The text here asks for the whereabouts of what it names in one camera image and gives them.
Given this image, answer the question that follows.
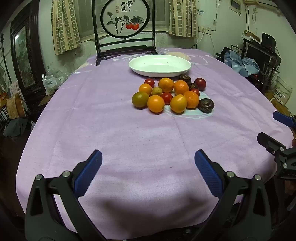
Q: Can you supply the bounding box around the dark wood framed painting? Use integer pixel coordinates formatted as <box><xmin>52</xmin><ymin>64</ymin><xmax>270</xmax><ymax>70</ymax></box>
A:
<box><xmin>10</xmin><ymin>5</ymin><xmax>47</xmax><ymax>98</ymax></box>

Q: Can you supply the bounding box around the green-tinged citrus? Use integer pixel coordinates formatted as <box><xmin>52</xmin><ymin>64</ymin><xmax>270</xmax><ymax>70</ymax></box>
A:
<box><xmin>132</xmin><ymin>91</ymin><xmax>149</xmax><ymax>109</ymax></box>

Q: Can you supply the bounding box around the beige checked curtain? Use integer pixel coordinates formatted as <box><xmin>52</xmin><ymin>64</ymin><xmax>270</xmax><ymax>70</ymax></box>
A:
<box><xmin>169</xmin><ymin>0</ymin><xmax>199</xmax><ymax>38</ymax></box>
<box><xmin>51</xmin><ymin>0</ymin><xmax>81</xmax><ymax>55</ymax></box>

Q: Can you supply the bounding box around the brown woven bag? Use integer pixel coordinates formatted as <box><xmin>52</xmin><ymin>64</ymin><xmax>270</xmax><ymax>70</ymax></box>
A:
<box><xmin>6</xmin><ymin>93</ymin><xmax>26</xmax><ymax>120</ymax></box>

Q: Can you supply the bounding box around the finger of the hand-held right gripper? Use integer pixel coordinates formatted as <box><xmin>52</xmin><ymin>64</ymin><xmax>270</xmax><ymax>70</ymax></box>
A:
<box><xmin>257</xmin><ymin>132</ymin><xmax>296</xmax><ymax>163</ymax></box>
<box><xmin>272</xmin><ymin>111</ymin><xmax>296</xmax><ymax>130</ymax></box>

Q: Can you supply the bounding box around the black monitor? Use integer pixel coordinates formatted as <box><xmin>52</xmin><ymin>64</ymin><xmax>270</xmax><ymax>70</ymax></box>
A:
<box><xmin>243</xmin><ymin>38</ymin><xmax>281</xmax><ymax>70</ymax></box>

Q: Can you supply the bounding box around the person's right hand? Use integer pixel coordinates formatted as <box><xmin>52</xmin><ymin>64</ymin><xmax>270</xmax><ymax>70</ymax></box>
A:
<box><xmin>285</xmin><ymin>180</ymin><xmax>296</xmax><ymax>195</ymax></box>

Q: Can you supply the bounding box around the round painted table screen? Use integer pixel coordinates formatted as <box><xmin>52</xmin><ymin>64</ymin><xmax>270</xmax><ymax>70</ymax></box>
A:
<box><xmin>92</xmin><ymin>0</ymin><xmax>157</xmax><ymax>66</ymax></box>

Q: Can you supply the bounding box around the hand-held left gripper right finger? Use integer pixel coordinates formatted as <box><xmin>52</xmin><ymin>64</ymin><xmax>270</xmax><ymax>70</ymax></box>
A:
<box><xmin>194</xmin><ymin>149</ymin><xmax>272</xmax><ymax>241</ymax></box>

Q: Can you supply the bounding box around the grey cloth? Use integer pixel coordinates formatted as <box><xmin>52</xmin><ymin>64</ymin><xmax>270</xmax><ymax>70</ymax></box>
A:
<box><xmin>3</xmin><ymin>118</ymin><xmax>30</xmax><ymax>137</ymax></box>

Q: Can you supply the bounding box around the cardboard box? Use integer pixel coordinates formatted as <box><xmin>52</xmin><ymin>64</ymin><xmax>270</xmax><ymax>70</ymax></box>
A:
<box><xmin>242</xmin><ymin>30</ymin><xmax>260</xmax><ymax>42</ymax></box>

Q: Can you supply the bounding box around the black box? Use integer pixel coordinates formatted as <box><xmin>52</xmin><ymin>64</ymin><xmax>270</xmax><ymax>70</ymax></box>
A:
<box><xmin>261</xmin><ymin>32</ymin><xmax>277</xmax><ymax>52</ymax></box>

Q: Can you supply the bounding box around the white oval plate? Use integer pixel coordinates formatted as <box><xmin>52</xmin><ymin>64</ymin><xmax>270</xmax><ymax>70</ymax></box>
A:
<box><xmin>129</xmin><ymin>55</ymin><xmax>192</xmax><ymax>78</ymax></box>

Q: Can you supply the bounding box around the white plastic bag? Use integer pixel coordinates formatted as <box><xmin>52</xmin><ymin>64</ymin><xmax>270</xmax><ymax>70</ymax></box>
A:
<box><xmin>42</xmin><ymin>74</ymin><xmax>63</xmax><ymax>96</ymax></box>

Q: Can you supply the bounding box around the mandarin orange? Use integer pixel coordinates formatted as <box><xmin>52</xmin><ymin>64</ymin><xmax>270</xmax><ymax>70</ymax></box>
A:
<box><xmin>173</xmin><ymin>80</ymin><xmax>189</xmax><ymax>95</ymax></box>
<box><xmin>183</xmin><ymin>91</ymin><xmax>200</xmax><ymax>109</ymax></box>
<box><xmin>158</xmin><ymin>78</ymin><xmax>175</xmax><ymax>93</ymax></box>

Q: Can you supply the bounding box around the purple tablecloth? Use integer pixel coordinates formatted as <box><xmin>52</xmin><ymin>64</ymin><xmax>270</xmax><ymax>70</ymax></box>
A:
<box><xmin>16</xmin><ymin>48</ymin><xmax>294</xmax><ymax>234</ymax></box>

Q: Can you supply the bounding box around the white air conditioner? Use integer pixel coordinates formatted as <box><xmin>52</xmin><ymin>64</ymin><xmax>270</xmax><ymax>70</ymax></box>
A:
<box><xmin>243</xmin><ymin>0</ymin><xmax>278</xmax><ymax>7</ymax></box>

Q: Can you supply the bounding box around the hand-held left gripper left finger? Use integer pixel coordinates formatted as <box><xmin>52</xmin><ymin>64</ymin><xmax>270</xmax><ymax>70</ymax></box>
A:
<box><xmin>24</xmin><ymin>149</ymin><xmax>107</xmax><ymax>241</ymax></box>

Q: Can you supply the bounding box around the white power cable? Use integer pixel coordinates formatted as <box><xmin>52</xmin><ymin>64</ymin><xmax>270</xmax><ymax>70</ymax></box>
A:
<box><xmin>191</xmin><ymin>31</ymin><xmax>215</xmax><ymax>56</ymax></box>

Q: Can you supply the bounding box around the small smooth yellow-orange citrus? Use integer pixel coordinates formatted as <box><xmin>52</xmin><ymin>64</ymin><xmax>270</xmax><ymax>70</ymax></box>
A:
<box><xmin>139</xmin><ymin>83</ymin><xmax>152</xmax><ymax>95</ymax></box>

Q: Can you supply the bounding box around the white bucket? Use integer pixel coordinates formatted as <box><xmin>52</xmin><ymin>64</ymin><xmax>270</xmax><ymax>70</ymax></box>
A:
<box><xmin>273</xmin><ymin>77</ymin><xmax>294</xmax><ymax>105</ymax></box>

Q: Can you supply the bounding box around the dark red plum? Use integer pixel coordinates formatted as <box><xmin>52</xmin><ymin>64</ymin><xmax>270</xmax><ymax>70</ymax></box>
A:
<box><xmin>194</xmin><ymin>78</ymin><xmax>206</xmax><ymax>91</ymax></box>

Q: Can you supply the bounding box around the blue cloth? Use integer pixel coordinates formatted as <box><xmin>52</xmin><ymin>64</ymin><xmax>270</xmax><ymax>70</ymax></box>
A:
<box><xmin>225</xmin><ymin>50</ymin><xmax>260</xmax><ymax>77</ymax></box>

